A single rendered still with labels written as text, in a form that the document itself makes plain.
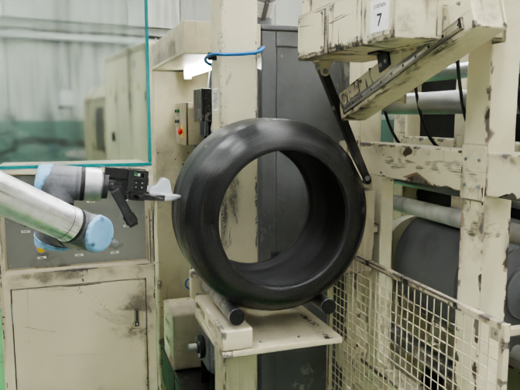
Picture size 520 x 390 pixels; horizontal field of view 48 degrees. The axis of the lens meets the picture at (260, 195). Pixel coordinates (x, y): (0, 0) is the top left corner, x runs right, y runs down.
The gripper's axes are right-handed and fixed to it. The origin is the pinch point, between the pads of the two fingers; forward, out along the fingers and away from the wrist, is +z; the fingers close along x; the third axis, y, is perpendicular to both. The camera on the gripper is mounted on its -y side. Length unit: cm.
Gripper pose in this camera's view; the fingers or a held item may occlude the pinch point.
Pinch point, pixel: (176, 198)
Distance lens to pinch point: 162.9
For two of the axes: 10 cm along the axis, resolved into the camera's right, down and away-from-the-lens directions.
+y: 1.1, -9.9, -0.9
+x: -3.2, -1.3, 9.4
